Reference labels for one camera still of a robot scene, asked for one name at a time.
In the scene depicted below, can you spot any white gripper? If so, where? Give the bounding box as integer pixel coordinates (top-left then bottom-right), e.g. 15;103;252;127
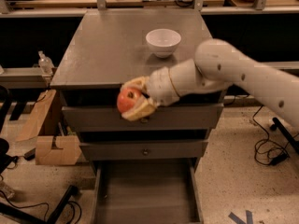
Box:
121;67;179;121

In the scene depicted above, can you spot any red apple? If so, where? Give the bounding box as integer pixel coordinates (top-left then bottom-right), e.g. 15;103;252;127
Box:
117;88;141;113

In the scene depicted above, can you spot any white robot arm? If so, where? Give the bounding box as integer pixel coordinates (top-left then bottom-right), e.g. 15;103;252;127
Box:
121;39;299;128

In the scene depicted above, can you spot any grey drawer cabinet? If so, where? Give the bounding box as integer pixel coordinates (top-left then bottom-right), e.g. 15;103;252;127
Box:
50;8;235;170

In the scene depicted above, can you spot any grey top drawer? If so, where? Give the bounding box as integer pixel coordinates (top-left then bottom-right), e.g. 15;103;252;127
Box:
62;104;223;133

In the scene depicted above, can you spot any grey drawer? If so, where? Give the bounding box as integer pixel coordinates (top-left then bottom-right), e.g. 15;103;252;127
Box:
91;159;204;224
80;140;208;161
62;104;223;133

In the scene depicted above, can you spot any grey middle drawer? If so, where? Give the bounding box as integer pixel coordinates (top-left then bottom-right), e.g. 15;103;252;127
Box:
80;140;208;161

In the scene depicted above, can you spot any grey bottom drawer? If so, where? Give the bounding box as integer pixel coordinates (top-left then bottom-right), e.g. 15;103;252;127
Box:
91;159;204;224

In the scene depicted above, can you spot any white ceramic bowl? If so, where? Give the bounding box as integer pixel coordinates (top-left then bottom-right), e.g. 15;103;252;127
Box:
146;29;181;58

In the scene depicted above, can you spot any brown cardboard box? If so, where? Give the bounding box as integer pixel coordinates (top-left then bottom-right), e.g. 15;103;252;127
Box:
36;135;81;165

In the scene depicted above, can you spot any clear pump bottle left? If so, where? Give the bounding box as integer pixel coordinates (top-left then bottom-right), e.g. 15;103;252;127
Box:
38;51;54;75

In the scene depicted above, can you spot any black chair left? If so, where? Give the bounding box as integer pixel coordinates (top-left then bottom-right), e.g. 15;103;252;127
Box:
0;85;19;175

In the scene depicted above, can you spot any black stand leg right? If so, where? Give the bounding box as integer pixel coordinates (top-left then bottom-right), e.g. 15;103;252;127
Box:
272;118;299;154

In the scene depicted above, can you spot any black stand leg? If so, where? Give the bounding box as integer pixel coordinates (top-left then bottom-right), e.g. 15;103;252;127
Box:
272;118;299;154
0;185;78;224

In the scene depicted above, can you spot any blue tape mark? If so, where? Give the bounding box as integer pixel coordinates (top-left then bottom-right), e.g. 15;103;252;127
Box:
228;210;254;224

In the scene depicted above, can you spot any black stand leg left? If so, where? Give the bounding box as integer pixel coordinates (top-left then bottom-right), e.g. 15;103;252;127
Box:
0;185;78;224

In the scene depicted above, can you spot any black cable with adapter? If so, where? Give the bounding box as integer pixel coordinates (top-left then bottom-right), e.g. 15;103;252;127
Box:
251;105;291;167

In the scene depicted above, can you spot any black floor cable left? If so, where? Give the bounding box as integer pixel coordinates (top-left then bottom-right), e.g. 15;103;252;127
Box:
0;189;82;224

